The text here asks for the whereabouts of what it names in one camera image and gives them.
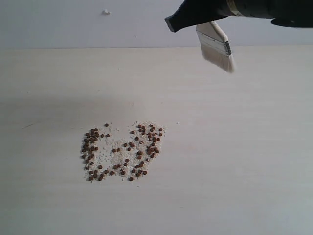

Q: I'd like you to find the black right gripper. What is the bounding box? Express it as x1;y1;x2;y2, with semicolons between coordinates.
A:
165;0;239;33

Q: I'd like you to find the white paint brush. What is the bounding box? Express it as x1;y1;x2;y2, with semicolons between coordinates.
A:
196;21;235;73

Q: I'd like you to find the brown and white grain pile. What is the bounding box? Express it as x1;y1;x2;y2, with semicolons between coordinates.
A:
80;121;166;182

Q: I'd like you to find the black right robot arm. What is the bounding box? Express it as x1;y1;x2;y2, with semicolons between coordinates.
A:
165;0;313;32

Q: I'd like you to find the small white wall fixture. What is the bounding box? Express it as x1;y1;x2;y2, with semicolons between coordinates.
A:
102;9;111;15

